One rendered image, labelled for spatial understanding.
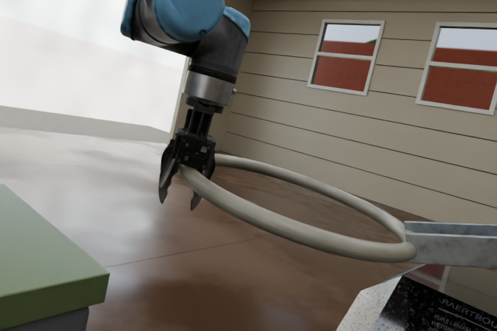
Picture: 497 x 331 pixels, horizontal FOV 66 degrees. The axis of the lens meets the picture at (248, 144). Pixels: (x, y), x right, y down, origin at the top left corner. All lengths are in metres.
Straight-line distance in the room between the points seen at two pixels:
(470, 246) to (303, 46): 8.03
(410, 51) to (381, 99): 0.97
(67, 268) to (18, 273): 0.04
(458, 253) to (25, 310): 0.61
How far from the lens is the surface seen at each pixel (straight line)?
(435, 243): 0.73
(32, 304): 0.41
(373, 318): 0.84
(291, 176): 1.01
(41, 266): 0.45
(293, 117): 8.37
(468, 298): 0.88
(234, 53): 0.69
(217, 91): 0.68
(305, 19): 8.82
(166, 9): 0.50
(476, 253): 0.74
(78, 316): 0.45
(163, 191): 0.76
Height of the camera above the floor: 1.08
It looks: 5 degrees down
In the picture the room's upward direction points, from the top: 13 degrees clockwise
